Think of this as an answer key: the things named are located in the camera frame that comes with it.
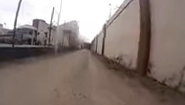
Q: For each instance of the brown dirt road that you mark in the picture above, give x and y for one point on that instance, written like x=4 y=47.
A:
x=77 y=83

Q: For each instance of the street lamp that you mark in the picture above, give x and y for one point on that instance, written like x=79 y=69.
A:
x=110 y=11

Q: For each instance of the curved dark pole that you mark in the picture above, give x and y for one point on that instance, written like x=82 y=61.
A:
x=17 y=16

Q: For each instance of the low dark wall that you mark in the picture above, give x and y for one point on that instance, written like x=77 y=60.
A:
x=10 y=53

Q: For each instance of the pale wall with dark pillars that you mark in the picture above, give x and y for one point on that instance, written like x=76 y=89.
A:
x=179 y=38

